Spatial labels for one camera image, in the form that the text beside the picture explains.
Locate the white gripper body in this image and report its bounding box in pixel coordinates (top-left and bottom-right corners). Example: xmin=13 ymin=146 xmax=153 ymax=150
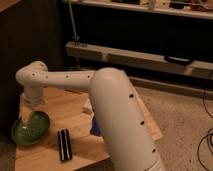
xmin=21 ymin=106 xmax=35 ymax=124

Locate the green ceramic bowl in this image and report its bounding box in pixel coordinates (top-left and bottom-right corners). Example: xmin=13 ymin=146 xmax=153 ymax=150
xmin=11 ymin=111 xmax=50 ymax=146

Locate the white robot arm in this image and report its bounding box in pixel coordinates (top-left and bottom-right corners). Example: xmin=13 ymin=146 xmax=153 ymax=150
xmin=15 ymin=61 xmax=166 ymax=171

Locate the black striped rectangular block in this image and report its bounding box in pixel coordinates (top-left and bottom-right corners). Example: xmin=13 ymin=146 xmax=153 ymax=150
xmin=57 ymin=129 xmax=72 ymax=162

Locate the small white block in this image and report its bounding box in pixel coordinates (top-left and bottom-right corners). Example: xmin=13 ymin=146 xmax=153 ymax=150
xmin=82 ymin=99 xmax=92 ymax=114

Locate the blue small object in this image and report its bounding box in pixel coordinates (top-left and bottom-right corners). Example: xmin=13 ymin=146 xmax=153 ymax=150
xmin=90 ymin=117 xmax=101 ymax=136

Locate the metal rod stand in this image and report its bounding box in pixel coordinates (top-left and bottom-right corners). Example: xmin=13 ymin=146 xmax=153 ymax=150
xmin=68 ymin=0 xmax=80 ymax=45

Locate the long wooden beam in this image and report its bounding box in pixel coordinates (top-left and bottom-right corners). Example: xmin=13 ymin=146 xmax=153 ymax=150
xmin=65 ymin=41 xmax=213 ymax=79

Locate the wooden shelf board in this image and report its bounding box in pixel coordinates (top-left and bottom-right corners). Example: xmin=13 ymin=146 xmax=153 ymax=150
xmin=64 ymin=0 xmax=213 ymax=20

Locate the black handle on beam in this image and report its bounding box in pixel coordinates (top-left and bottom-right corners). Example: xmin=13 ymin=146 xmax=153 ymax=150
xmin=164 ymin=56 xmax=193 ymax=66

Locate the black cable on floor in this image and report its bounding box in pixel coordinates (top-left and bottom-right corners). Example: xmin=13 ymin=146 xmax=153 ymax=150
xmin=196 ymin=89 xmax=213 ymax=171

